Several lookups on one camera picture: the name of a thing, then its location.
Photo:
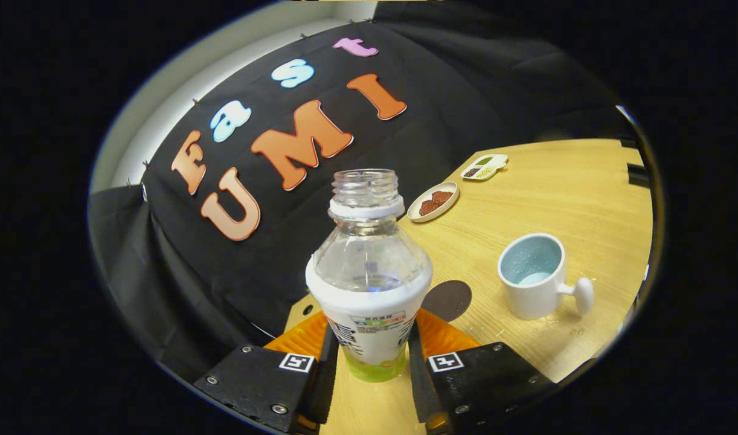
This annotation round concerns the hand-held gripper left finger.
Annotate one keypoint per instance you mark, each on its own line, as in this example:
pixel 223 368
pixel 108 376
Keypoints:
pixel 324 393

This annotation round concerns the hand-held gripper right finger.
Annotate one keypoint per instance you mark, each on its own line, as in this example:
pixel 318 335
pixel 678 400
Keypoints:
pixel 422 393

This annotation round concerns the dark brown round coaster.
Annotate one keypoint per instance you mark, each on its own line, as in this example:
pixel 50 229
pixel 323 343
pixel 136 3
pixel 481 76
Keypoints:
pixel 450 299

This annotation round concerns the clear juice bottle white label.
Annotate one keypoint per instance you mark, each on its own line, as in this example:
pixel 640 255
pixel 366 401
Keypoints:
pixel 369 302

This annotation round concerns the white cup blue inside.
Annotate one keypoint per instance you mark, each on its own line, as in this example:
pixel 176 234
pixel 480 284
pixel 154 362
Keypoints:
pixel 529 296

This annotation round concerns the beige round plate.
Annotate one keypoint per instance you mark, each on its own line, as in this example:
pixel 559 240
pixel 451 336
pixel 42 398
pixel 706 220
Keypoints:
pixel 417 211

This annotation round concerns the red meat slice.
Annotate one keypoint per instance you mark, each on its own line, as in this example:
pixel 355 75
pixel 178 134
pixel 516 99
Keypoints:
pixel 442 197
pixel 428 208

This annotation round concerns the white divided snack dish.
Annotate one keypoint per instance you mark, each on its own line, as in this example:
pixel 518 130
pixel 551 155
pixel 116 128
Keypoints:
pixel 484 167

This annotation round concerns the wooden table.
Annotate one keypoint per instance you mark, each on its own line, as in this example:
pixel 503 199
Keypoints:
pixel 544 193

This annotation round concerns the black table edge clamp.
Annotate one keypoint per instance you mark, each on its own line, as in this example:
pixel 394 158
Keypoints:
pixel 638 175
pixel 628 143

